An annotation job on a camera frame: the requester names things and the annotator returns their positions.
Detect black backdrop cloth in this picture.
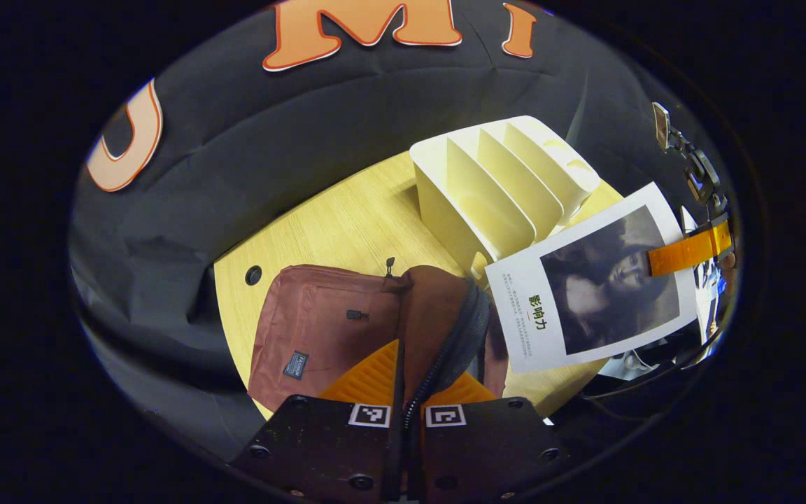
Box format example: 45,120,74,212
67,0,698,456

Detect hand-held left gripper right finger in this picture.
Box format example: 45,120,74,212
406,370,577,504

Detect white bookshelf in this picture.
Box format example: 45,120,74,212
409,114,603,284

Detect white portrait cover book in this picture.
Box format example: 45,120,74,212
485,182,699,374

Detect maroon schoolbag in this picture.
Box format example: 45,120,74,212
247,262,509,414

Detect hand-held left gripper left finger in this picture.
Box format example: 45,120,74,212
232,338,405,504

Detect white electronic device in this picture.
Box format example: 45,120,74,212
681,206,731,344

